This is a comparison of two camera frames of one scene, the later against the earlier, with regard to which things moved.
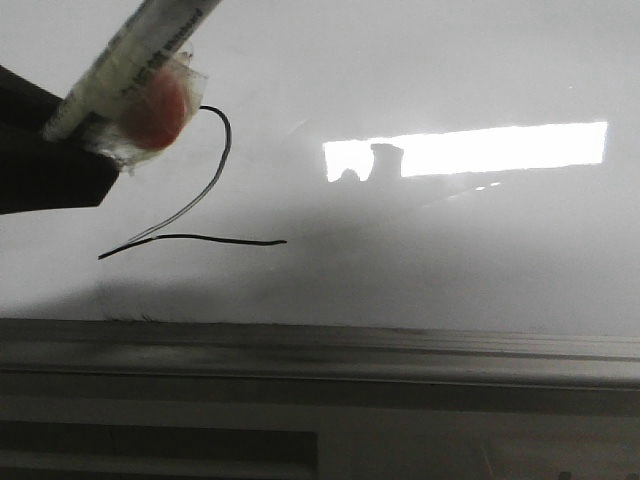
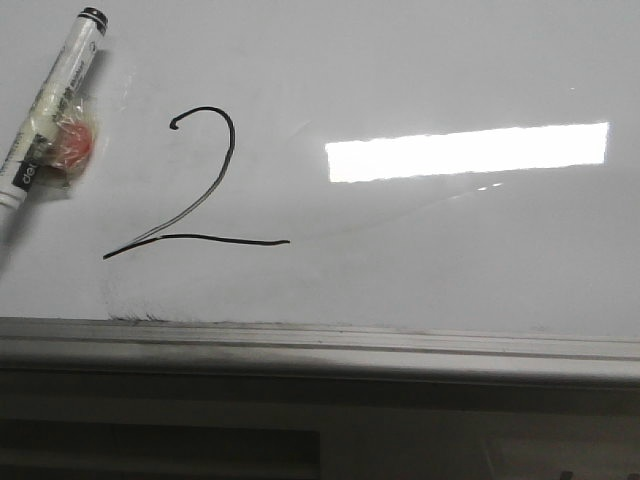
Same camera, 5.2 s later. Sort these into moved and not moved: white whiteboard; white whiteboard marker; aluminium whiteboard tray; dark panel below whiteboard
Moved: white whiteboard marker
Not moved: aluminium whiteboard tray; dark panel below whiteboard; white whiteboard
